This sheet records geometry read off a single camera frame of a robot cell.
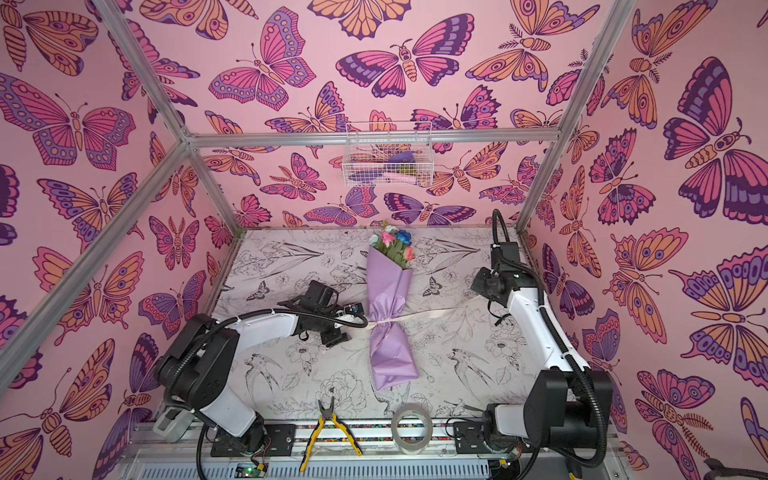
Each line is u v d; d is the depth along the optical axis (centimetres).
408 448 70
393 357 83
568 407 40
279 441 73
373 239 111
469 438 73
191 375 47
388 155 96
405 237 106
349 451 73
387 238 106
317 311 74
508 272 64
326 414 78
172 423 73
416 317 95
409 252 108
